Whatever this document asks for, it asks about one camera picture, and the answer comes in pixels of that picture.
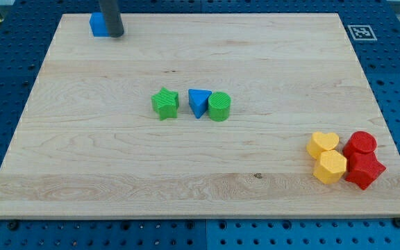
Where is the grey cylindrical robot arm rod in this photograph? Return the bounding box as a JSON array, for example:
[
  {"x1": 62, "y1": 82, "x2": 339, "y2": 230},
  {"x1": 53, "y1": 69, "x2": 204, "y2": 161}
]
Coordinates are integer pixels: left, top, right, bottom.
[{"x1": 99, "y1": 0, "x2": 124, "y2": 38}]

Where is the blue cube block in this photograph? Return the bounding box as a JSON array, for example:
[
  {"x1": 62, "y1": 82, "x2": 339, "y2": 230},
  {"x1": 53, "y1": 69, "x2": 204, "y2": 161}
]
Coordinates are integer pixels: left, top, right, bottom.
[{"x1": 89, "y1": 12, "x2": 110, "y2": 37}]

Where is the blue triangle block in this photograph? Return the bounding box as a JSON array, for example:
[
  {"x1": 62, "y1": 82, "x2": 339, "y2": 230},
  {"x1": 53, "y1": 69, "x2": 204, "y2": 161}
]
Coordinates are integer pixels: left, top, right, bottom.
[{"x1": 188, "y1": 89, "x2": 212, "y2": 119}]

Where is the green cylinder block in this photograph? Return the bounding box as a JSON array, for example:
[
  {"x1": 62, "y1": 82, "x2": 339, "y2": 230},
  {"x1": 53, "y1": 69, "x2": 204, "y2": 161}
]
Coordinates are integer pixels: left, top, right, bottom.
[{"x1": 208, "y1": 92, "x2": 231, "y2": 122}]

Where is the green star block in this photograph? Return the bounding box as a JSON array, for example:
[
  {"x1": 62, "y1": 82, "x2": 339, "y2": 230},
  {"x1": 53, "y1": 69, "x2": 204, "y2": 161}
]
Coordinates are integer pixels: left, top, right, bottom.
[{"x1": 151, "y1": 87, "x2": 179, "y2": 120}]

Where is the wooden board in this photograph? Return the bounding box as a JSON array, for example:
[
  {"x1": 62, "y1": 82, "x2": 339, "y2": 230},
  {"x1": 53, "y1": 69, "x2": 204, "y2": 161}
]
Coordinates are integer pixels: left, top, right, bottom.
[{"x1": 0, "y1": 13, "x2": 400, "y2": 220}]

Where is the yellow heart block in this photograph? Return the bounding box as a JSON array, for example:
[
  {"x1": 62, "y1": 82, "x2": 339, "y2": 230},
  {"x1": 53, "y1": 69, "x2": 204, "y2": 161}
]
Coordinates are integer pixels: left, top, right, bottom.
[{"x1": 306, "y1": 131, "x2": 340, "y2": 159}]

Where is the yellow hexagon block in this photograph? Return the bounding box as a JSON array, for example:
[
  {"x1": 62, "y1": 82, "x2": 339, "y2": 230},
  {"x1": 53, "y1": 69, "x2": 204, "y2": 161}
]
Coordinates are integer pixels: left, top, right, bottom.
[{"x1": 312, "y1": 150, "x2": 347, "y2": 184}]

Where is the red cylinder block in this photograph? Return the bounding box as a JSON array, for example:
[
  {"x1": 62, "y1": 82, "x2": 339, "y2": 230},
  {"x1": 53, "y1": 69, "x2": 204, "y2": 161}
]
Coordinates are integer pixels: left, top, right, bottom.
[{"x1": 342, "y1": 131, "x2": 377, "y2": 158}]

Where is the red star block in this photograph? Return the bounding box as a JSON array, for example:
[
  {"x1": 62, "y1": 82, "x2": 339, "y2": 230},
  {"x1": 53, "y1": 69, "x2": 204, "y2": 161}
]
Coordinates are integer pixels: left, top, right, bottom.
[{"x1": 345, "y1": 152, "x2": 386, "y2": 190}]

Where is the white fiducial marker tag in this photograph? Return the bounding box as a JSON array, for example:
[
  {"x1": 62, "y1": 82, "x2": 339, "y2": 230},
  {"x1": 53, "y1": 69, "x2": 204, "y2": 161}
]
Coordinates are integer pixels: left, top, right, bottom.
[{"x1": 347, "y1": 24, "x2": 377, "y2": 41}]

